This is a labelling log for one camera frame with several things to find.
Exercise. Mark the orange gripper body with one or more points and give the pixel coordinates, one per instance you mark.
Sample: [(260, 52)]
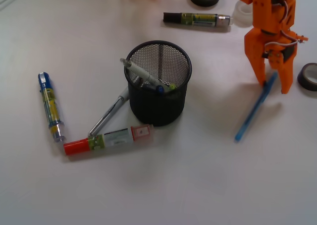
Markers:
[(274, 19)]

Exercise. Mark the black mesh pen holder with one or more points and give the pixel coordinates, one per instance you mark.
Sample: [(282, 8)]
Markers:
[(171, 65)]

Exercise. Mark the white clear ballpoint pen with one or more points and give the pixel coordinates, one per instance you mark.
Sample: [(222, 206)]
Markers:
[(143, 74)]

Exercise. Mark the black cap marker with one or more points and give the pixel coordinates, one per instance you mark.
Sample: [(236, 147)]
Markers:
[(198, 19)]

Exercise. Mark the black tape roll right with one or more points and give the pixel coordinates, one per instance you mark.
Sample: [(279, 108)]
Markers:
[(307, 78)]

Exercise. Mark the clear tape roll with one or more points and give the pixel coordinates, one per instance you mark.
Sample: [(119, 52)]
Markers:
[(243, 14)]

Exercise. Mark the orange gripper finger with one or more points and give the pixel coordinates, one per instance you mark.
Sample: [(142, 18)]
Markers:
[(284, 68), (254, 42)]

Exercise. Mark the light blue ballpoint pen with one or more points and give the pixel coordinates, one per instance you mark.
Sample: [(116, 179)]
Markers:
[(265, 92)]

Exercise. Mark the silver metal pen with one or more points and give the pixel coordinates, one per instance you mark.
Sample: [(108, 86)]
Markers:
[(120, 101)]

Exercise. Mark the blue black ballpoint pen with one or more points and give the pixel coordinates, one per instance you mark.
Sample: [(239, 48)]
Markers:
[(154, 89)]

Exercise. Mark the red cap marker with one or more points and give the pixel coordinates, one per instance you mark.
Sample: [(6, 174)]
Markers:
[(111, 140)]

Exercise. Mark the blue cap marker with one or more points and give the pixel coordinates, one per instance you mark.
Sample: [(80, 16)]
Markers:
[(55, 123)]

